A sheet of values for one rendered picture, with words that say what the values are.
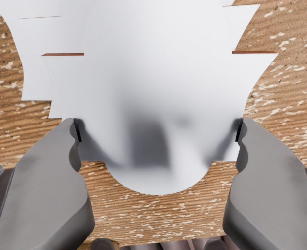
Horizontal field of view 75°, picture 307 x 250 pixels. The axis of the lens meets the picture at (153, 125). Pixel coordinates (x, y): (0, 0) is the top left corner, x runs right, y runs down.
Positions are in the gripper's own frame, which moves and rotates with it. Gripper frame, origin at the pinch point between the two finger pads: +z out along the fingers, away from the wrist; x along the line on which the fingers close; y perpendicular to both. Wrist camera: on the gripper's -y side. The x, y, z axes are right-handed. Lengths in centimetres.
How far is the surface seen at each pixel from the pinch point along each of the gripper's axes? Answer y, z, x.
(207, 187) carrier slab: 10.3, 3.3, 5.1
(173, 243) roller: 24.1, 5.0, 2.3
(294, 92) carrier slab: -0.2, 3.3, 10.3
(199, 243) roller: 24.3, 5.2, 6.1
